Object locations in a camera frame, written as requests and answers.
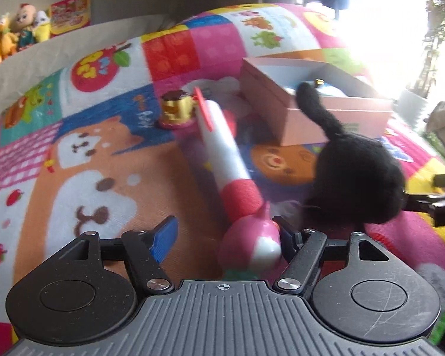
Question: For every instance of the white toy rocket red fin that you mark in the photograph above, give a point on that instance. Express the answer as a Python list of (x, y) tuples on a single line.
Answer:
[(222, 152)]

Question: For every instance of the grey plant pot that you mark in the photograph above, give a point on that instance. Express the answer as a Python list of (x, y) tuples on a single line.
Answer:
[(411, 107)]

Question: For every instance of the blue white striped packet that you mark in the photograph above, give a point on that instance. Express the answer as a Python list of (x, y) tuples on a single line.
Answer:
[(330, 91)]

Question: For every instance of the baby doll in green overalls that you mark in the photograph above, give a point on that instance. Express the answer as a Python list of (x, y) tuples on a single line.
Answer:
[(25, 26)]

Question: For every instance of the gold pudding toy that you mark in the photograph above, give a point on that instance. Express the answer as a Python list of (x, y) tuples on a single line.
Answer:
[(178, 111)]

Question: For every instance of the pink cardboard box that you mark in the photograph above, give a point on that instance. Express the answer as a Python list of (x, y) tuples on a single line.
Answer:
[(304, 129)]

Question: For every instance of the colourful cartoon play mat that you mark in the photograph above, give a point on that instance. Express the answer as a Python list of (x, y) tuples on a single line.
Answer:
[(96, 163)]

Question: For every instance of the black plush toy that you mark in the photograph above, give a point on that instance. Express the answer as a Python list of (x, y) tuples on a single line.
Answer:
[(356, 170)]

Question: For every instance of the yellow bird plush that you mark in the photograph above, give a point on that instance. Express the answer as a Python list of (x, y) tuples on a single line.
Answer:
[(5, 37)]

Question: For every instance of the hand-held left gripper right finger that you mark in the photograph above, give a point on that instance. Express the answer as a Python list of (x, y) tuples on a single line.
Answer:
[(291, 244)]

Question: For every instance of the banana plush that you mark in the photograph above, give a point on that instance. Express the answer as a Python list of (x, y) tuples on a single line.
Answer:
[(42, 26)]

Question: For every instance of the red picture box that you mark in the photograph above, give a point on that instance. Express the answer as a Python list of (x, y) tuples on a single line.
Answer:
[(70, 15)]

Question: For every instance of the pink peach toy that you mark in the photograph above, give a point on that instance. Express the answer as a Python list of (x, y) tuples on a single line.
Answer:
[(244, 244)]

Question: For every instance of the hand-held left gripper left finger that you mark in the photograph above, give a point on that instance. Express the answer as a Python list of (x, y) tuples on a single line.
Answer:
[(165, 237)]

